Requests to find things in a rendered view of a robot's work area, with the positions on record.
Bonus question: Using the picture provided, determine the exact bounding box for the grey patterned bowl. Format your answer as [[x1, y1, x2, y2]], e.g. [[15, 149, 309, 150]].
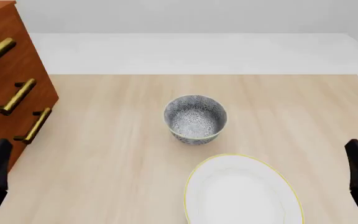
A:
[[163, 94, 229, 146]]

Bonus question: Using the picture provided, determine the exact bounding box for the white plate with yellow rim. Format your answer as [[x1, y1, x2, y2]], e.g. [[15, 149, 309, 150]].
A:
[[183, 153, 305, 224]]

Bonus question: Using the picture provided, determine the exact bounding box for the wooden top drawer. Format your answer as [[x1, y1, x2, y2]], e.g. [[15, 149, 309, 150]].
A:
[[0, 6, 43, 106]]

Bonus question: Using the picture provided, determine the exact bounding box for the small brass drawer handle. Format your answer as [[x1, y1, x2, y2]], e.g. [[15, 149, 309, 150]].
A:
[[13, 106, 53, 146]]

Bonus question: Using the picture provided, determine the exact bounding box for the wooden cabinet with drawers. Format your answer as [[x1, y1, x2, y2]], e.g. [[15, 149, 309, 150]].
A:
[[0, 0, 60, 174]]

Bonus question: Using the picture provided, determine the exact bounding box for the wooden middle drawer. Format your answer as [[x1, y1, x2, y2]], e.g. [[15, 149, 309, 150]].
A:
[[0, 57, 54, 150]]

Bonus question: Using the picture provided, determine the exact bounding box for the wooden bottom drawer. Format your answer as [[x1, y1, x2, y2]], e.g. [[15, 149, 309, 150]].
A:
[[1, 90, 60, 173]]

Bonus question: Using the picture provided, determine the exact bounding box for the medium brass drawer handle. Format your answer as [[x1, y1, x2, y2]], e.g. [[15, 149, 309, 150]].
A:
[[0, 78, 37, 116]]

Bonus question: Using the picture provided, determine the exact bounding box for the wooden drawer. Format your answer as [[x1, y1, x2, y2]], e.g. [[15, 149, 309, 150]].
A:
[[1, 90, 60, 173], [0, 6, 43, 106], [0, 57, 54, 150]]

